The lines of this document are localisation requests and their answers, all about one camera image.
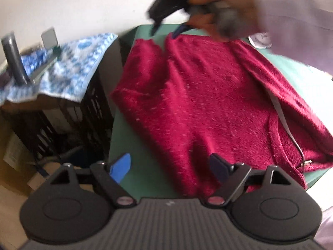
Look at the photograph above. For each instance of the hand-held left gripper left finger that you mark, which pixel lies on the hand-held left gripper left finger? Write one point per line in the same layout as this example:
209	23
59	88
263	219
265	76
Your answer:
121	166

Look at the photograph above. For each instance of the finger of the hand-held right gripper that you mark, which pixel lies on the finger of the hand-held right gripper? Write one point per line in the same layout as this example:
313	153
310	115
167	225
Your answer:
156	27
179	31

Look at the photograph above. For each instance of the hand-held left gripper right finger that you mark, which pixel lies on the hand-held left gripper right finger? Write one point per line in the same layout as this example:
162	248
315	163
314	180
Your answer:
219	168

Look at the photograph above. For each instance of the dark red knit sweater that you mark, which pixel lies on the dark red knit sweater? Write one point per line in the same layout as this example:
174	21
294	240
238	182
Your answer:
203	96

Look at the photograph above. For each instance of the person's right hand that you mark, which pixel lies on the person's right hand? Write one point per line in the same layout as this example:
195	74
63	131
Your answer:
234	0

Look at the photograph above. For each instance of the black crate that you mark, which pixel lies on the black crate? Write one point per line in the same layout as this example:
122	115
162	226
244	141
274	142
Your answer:
88	109

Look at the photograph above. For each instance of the white garment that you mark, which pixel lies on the white garment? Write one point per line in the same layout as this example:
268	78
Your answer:
260	40

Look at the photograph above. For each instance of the blue floral cloth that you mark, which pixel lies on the blue floral cloth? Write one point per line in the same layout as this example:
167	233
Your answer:
78	60

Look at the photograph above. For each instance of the grey metal plate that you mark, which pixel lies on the grey metal plate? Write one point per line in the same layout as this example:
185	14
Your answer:
50	38

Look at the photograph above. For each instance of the metal bar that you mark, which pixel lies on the metal bar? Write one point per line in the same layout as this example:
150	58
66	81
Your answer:
44	67

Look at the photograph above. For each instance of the grey cylinder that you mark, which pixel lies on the grey cylinder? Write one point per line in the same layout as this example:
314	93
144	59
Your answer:
14	57

